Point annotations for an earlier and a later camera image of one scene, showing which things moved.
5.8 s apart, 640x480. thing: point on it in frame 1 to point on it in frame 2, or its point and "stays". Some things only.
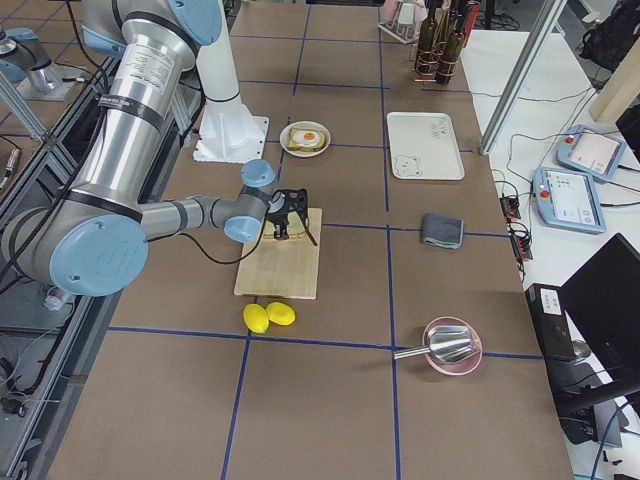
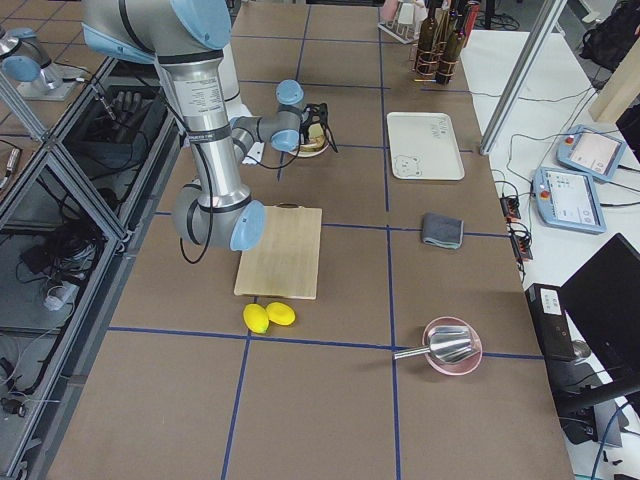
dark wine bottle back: [427, 44] stays
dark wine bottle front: [451, 48] stays
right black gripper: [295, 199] to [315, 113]
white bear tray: [424, 146] stays
